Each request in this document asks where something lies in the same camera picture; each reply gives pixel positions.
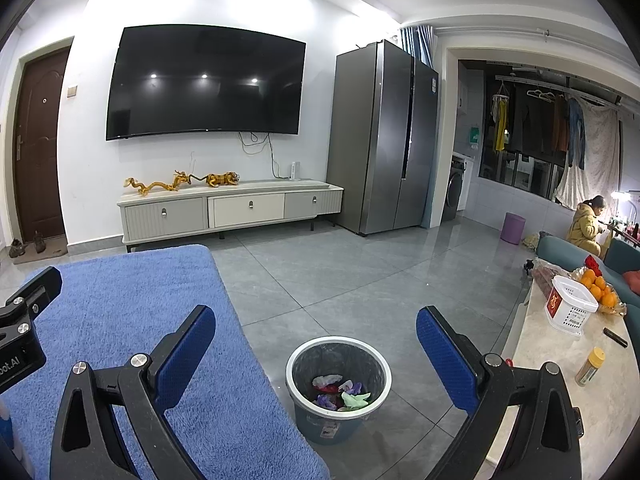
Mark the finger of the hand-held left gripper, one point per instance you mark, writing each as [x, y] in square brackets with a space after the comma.
[45, 285]

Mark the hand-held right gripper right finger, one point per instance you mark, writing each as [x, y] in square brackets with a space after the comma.
[447, 360]

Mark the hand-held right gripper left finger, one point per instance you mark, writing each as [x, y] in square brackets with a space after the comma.
[185, 355]

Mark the purple plastic bag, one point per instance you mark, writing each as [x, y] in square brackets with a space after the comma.
[355, 387]
[326, 401]

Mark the green plastic bag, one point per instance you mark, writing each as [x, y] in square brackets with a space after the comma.
[355, 401]

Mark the red snack packet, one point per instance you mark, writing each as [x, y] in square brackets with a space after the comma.
[330, 389]

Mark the white tissue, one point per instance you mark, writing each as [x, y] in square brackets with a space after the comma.
[327, 380]

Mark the blue trash bin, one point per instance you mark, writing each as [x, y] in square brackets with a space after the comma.
[325, 425]

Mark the pair of shoes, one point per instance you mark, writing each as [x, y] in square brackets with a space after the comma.
[55, 255]

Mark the brown shoe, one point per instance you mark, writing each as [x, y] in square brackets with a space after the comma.
[16, 248]
[39, 242]

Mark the blue fluffy mat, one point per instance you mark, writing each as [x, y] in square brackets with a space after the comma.
[150, 300]

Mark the marble coffee table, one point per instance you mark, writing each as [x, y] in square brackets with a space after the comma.
[545, 355]

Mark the red gift box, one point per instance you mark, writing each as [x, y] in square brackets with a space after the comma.
[550, 305]

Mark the small black object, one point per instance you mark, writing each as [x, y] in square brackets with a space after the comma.
[529, 267]

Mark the white plastic basket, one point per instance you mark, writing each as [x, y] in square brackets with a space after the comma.
[570, 310]

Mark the dark red snack bag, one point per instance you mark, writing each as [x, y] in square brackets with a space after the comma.
[547, 272]

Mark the brown entrance door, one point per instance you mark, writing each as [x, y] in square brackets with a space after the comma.
[40, 150]

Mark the grey white television cabinet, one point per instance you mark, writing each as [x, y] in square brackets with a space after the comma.
[165, 215]

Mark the yellow cap bottle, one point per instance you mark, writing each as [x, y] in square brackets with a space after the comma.
[591, 367]

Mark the golden dragon figurine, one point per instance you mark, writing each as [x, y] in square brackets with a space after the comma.
[150, 186]

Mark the purple plastic bin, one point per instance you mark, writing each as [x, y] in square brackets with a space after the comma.
[514, 229]

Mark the pale floor pile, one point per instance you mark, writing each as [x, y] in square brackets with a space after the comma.
[535, 241]

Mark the teal sofa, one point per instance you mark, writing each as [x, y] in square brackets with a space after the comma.
[555, 250]

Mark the pile of oranges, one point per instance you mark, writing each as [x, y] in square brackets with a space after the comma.
[597, 290]

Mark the black remote control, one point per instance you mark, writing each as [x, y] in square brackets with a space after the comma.
[615, 337]

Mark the dark washing machine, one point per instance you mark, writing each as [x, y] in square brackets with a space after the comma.
[452, 190]

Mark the golden tiger figurine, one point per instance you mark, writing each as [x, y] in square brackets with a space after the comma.
[220, 179]

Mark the orange cushion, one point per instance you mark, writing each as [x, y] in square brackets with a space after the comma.
[632, 282]

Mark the white tower power strip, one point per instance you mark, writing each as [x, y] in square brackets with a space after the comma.
[294, 170]

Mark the grey double-door fridge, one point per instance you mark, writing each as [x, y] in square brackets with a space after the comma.
[370, 140]

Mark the white hanging sheet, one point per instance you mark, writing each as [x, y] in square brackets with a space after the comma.
[597, 160]

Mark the row of hanging clothes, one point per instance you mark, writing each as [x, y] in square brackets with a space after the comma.
[535, 120]

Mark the blue curtain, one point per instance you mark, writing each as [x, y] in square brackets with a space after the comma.
[417, 45]

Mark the green wall sticker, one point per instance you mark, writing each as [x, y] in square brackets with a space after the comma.
[473, 134]

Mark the black wall television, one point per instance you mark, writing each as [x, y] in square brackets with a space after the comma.
[205, 85]

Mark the ceiling clothes rail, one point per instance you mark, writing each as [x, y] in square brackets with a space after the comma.
[550, 86]

